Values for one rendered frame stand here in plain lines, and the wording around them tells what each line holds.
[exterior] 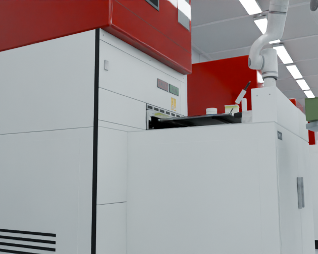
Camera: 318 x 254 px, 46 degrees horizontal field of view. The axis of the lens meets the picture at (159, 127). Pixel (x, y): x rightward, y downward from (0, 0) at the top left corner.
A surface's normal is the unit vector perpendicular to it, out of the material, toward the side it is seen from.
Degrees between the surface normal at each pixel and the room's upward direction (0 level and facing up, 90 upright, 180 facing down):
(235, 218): 90
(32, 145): 90
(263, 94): 90
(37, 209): 90
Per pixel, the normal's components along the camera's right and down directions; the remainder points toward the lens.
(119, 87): 0.88, -0.07
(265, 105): -0.47, -0.11
